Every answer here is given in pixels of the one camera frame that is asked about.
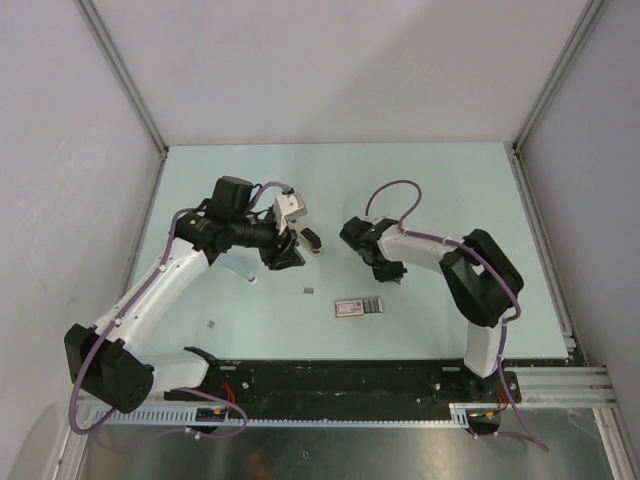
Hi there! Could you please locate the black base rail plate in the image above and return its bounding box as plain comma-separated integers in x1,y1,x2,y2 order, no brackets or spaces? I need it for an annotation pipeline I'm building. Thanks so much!
196,360,521,422

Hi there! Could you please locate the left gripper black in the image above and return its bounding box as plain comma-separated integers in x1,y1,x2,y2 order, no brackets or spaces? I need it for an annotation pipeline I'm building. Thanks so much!
231,210,305,271

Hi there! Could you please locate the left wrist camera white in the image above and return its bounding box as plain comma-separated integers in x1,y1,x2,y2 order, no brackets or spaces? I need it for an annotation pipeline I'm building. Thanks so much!
273,192,308,235

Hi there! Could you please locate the beige black stapler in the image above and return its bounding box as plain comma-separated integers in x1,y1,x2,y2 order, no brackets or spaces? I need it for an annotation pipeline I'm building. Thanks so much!
292,221,323,257

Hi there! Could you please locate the aluminium frame rail front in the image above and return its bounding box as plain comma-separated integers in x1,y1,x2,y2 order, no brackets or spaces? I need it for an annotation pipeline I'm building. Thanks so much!
79,366,616,430

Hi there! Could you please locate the aluminium post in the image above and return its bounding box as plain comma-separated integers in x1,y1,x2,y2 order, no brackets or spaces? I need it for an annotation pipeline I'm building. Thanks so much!
73,0,168,158
511,0,609,152

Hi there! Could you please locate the red white staple box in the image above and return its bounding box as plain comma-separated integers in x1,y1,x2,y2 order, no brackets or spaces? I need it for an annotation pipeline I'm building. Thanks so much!
334,296,384,318

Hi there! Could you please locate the left rear aluminium post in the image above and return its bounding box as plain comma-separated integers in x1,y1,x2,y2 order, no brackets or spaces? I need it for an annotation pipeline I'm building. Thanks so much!
73,0,168,158

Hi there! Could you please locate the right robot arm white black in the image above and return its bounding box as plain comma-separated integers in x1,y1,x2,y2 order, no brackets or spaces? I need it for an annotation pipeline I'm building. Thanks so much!
340,216,524,401

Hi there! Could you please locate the right rear aluminium post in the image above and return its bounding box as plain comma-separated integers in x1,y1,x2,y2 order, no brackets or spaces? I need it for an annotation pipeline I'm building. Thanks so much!
511,0,609,152

